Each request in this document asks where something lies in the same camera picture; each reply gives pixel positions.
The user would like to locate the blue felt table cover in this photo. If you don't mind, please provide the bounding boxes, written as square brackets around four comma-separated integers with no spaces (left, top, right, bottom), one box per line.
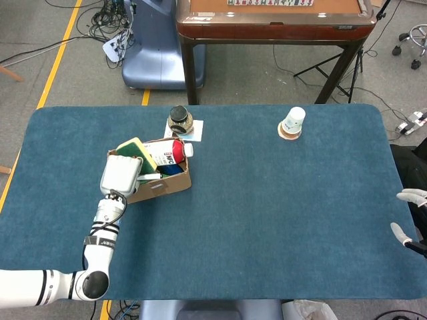
[0,104,423,301]

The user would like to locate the white power strip with plugs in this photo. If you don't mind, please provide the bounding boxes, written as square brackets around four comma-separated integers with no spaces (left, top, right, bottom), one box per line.
[102,31,134,63]

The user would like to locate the black clothing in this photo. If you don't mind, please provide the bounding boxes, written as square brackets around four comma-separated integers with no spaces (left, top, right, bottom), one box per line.
[390,137,427,244]

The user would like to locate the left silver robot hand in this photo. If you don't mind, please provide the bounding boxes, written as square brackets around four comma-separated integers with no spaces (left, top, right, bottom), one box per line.
[99,155,144,198]

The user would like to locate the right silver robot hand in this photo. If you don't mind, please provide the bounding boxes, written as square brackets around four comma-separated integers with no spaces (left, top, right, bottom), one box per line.
[390,188,427,258]

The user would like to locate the glass jar with black lid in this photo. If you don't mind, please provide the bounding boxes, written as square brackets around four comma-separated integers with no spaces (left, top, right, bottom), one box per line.
[167,105,194,135]

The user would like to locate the face-up mahjong tile row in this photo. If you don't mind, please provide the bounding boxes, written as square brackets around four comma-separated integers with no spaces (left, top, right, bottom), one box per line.
[228,0,314,7]

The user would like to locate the white paper card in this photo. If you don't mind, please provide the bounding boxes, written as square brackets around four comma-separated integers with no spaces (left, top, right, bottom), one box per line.
[163,119,204,143]

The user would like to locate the white plastic bag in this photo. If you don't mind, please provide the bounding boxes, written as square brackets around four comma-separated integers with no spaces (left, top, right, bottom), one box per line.
[282,299,338,320]

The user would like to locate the blue-grey robot torso base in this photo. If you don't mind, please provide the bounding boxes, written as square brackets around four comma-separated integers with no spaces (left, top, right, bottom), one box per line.
[138,299,284,320]

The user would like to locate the round beige coaster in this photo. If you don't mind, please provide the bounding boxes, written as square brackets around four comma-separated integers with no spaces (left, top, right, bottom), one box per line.
[277,121,303,141]

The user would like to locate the white red power strip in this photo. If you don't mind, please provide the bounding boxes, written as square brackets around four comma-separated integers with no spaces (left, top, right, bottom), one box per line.
[398,111,427,135]

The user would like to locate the brown mahjong table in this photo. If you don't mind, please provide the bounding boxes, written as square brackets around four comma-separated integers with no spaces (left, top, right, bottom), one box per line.
[175,0,378,106]

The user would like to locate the light wooden leg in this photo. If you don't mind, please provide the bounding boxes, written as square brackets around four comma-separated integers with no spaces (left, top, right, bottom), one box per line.
[0,65,25,83]

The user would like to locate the amber round base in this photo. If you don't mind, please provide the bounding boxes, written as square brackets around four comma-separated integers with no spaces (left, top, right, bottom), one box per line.
[280,125,301,139]

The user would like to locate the green yellow sponge with hole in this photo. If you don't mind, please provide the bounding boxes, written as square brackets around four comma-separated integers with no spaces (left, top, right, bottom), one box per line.
[115,137,159,174]

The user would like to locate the black tripod stand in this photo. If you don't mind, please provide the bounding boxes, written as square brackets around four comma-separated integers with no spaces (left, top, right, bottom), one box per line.
[293,0,393,103]

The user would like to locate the chrome stool with castors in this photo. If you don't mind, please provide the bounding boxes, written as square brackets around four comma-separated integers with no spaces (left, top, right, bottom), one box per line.
[392,23,427,70]

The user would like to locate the red white plastic bottle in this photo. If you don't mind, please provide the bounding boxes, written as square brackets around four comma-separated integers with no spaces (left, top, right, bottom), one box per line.
[141,139,194,167]

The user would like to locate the brown cardboard box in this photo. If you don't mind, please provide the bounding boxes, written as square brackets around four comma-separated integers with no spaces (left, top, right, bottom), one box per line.
[106,137,193,205]

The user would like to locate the white paper cup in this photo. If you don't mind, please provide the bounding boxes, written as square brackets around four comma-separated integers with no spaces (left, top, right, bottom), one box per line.
[281,106,307,134]

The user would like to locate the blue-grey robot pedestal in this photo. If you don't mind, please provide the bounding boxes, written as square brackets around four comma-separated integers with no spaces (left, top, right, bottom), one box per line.
[121,0,206,90]

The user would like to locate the blue cloth item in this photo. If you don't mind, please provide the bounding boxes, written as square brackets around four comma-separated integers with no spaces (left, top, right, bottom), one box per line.
[159,163,184,175]

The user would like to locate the blue floor cable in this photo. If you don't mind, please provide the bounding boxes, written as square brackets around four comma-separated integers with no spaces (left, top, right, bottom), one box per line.
[118,299,139,320]

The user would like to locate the black cable tangle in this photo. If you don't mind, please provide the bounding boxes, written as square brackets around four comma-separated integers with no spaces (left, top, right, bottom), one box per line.
[45,0,135,69]

